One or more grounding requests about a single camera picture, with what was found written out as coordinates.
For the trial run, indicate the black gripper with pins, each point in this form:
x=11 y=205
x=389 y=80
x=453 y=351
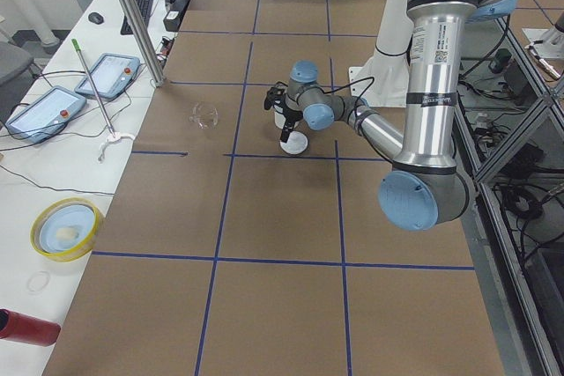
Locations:
x=291 y=113

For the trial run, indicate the white cup lid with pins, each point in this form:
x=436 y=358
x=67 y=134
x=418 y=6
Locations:
x=296 y=143

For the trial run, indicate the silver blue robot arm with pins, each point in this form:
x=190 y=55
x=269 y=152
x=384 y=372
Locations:
x=405 y=109

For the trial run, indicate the brown paper table cover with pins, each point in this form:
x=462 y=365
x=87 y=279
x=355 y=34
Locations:
x=220 y=255

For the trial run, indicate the black box device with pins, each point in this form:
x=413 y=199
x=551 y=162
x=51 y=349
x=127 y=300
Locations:
x=175 y=14

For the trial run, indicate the far teach pendant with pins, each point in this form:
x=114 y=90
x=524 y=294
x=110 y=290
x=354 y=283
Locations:
x=112 y=74

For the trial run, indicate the teach pendant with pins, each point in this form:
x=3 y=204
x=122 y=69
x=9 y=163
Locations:
x=46 y=116
x=112 y=74

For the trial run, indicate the black computer mouse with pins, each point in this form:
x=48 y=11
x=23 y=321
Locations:
x=96 y=18

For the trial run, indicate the yellow tape roll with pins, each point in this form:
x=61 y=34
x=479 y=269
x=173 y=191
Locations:
x=66 y=230

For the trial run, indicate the near teach pendant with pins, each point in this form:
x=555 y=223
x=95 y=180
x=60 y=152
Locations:
x=46 y=116

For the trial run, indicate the red cylinder bottle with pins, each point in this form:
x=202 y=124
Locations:
x=22 y=328

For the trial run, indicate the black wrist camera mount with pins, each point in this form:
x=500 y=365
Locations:
x=275 y=98

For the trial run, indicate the white pedestal column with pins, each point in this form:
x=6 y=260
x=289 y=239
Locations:
x=383 y=80

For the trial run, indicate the aluminium frame post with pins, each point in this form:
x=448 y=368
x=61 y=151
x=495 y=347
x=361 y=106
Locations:
x=144 y=43

